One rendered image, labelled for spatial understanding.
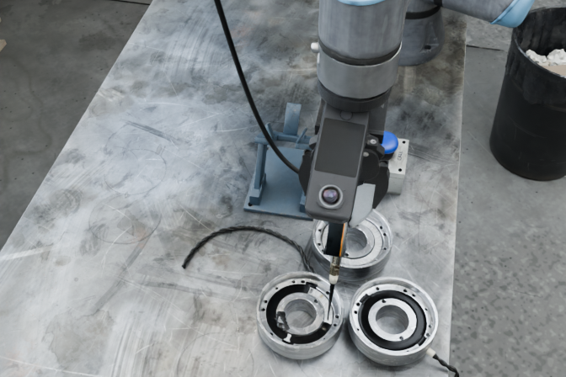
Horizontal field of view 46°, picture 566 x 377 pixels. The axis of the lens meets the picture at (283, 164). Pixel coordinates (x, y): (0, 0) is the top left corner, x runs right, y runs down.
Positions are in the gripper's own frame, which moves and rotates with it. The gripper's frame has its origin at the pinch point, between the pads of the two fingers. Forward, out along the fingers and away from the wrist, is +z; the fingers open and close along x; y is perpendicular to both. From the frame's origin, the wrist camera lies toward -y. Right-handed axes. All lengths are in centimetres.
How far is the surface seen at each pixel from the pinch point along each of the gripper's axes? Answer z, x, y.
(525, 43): 60, -42, 122
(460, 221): 93, -31, 79
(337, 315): 10.5, -1.3, -5.9
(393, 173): 9.0, -6.0, 16.9
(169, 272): 13.3, 21.3, -2.2
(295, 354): 10.8, 2.8, -11.8
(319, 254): 9.8, 2.1, 1.9
